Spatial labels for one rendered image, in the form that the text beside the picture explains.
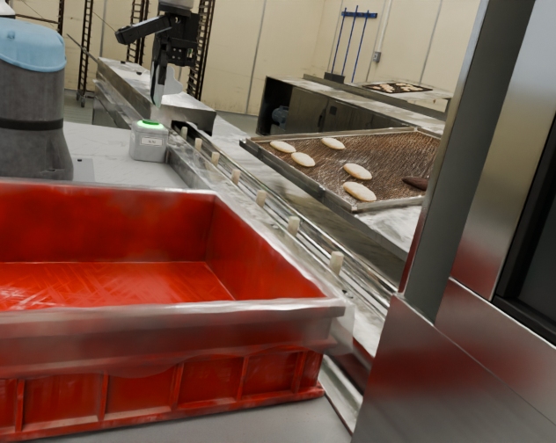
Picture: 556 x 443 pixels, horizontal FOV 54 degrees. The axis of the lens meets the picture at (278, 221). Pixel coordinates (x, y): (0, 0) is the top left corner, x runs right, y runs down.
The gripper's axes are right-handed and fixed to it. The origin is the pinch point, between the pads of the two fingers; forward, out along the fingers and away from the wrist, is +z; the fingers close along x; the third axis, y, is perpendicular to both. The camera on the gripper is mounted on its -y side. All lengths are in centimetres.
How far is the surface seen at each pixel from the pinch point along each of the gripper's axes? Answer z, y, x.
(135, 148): 10.6, -3.5, -3.3
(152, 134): 7.2, 0.0, -3.5
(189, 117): 6.0, 14.7, 21.2
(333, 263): 10, 12, -66
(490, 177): -13, -10, -108
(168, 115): 6.3, 9.0, 21.2
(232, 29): -28, 246, 676
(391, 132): -1, 63, -3
